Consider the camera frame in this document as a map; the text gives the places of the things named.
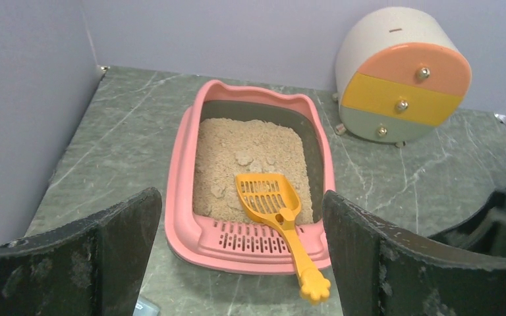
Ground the small light blue object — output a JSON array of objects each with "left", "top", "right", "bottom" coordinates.
[{"left": 132, "top": 296, "right": 160, "bottom": 316}]

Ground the black bin with blue bag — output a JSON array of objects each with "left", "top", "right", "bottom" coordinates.
[{"left": 429, "top": 188, "right": 506, "bottom": 258}]

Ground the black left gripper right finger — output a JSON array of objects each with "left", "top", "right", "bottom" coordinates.
[{"left": 322, "top": 190, "right": 506, "bottom": 315}]

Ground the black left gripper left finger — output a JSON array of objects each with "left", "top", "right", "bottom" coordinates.
[{"left": 0, "top": 187, "right": 163, "bottom": 315}]

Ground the beige cat litter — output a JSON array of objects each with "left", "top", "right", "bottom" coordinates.
[{"left": 192, "top": 118, "right": 314, "bottom": 224}]

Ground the yellow litter scoop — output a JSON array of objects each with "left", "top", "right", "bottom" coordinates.
[{"left": 235, "top": 173, "right": 331, "bottom": 305}]

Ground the round pastel drawer cabinet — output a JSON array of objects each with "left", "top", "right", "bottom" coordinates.
[{"left": 333, "top": 7, "right": 472, "bottom": 147}]

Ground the pink cat litter box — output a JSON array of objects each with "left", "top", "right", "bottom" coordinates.
[{"left": 164, "top": 80, "right": 336, "bottom": 275}]

